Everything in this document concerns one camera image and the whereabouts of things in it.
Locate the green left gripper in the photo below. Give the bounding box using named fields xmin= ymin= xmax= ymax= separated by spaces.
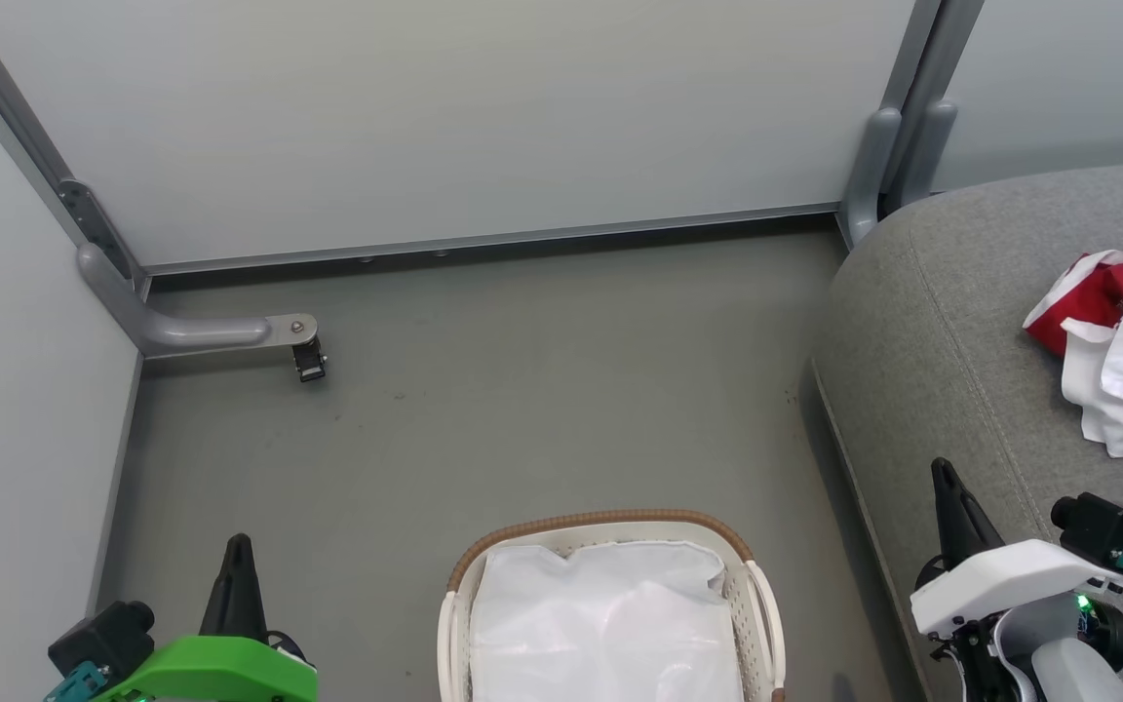
xmin=94 ymin=533 xmax=319 ymax=702

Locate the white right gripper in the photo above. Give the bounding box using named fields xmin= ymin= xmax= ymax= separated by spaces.
xmin=910 ymin=458 xmax=1123 ymax=702

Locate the red and white shirt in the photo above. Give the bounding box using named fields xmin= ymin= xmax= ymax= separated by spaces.
xmin=1023 ymin=210 xmax=1123 ymax=358

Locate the grey fabric sofa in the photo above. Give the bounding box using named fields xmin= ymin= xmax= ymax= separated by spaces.
xmin=812 ymin=161 xmax=1123 ymax=702

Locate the white plastic laundry basket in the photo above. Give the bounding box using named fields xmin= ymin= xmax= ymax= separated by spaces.
xmin=437 ymin=509 xmax=787 ymax=702

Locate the grey curved partition foot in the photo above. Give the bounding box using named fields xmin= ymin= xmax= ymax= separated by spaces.
xmin=77 ymin=244 xmax=319 ymax=360

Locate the white cloth basket liner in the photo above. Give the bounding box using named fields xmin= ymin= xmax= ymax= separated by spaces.
xmin=469 ymin=541 xmax=746 ymax=702

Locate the dark grey connector plate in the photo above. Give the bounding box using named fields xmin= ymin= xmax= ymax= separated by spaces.
xmin=57 ymin=180 xmax=136 ymax=281

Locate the grey rounded post foot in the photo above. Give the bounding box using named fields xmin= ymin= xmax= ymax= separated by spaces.
xmin=839 ymin=107 xmax=904 ymax=247
xmin=888 ymin=100 xmax=959 ymax=212

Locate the grey partition bottom rail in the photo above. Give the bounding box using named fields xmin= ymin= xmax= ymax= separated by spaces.
xmin=142 ymin=203 xmax=840 ymax=277

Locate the grey double partition post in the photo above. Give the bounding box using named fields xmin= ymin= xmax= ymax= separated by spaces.
xmin=875 ymin=0 xmax=987 ymax=217

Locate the grey slanted partition post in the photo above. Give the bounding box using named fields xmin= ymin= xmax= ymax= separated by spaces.
xmin=0 ymin=0 xmax=148 ymax=295

